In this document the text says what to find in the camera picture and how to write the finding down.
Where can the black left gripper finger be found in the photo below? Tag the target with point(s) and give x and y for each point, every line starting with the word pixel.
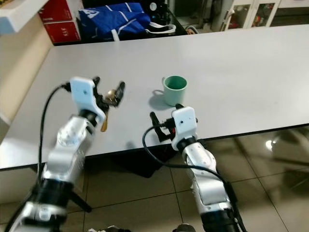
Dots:
pixel 121 92
pixel 96 81

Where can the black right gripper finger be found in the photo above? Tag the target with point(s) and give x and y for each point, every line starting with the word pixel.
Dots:
pixel 179 106
pixel 157 126

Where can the green ceramic mug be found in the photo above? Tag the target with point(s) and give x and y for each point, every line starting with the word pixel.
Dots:
pixel 175 92

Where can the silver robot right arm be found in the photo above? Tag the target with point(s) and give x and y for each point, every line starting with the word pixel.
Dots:
pixel 205 179

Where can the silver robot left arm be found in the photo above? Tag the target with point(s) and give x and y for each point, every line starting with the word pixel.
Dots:
pixel 63 159

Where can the black box under table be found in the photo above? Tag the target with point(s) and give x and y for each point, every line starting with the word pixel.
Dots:
pixel 135 162

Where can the large red cardboard box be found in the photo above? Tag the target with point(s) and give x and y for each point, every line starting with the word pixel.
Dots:
pixel 62 32

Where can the blue fabric bag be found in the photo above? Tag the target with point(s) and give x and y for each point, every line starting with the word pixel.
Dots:
pixel 111 19

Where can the black and white shoe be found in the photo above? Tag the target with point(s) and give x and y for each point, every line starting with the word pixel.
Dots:
pixel 160 27

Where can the black appliance with round dial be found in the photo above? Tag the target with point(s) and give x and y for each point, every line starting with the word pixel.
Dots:
pixel 153 10

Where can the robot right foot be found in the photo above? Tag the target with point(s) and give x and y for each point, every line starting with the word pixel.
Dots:
pixel 184 228

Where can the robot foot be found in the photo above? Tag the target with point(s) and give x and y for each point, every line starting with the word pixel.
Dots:
pixel 184 228
pixel 112 229

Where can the white counter shelf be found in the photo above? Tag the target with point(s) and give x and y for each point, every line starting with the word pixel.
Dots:
pixel 21 14

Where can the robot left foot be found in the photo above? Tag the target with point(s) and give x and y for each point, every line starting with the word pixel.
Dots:
pixel 112 229

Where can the white glass door cabinet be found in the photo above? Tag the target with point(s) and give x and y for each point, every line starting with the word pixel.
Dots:
pixel 265 12

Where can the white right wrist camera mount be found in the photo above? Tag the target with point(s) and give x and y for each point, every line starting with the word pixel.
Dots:
pixel 184 124

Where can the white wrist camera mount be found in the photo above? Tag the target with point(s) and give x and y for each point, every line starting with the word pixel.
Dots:
pixel 84 94
pixel 184 124

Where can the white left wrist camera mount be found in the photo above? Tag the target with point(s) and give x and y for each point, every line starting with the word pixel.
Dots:
pixel 84 94

